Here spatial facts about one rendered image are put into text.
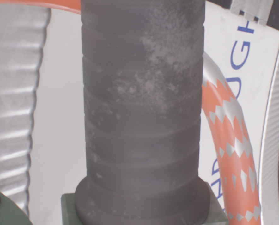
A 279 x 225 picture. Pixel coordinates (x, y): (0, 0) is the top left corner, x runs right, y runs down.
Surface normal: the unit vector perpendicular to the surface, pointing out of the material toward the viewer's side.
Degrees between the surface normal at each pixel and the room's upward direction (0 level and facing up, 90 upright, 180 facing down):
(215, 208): 115
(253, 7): 90
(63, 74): 90
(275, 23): 90
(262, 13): 90
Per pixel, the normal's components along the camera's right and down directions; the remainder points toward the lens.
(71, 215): 0.00, -0.91
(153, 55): 0.10, 0.40
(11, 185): 0.70, 0.31
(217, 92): 0.14, -0.31
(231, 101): 0.22, -0.53
